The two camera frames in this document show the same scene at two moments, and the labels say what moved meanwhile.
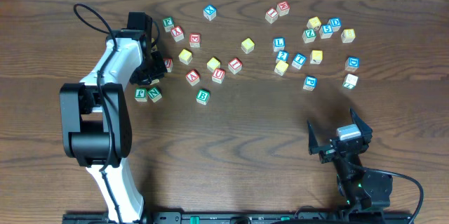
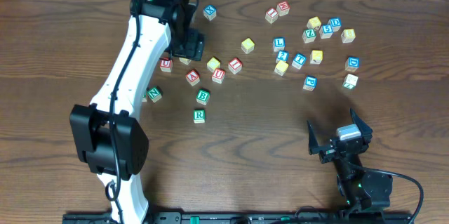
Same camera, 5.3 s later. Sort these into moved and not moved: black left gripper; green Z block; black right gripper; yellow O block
Moved: black left gripper
Not moved: yellow O block; black right gripper; green Z block
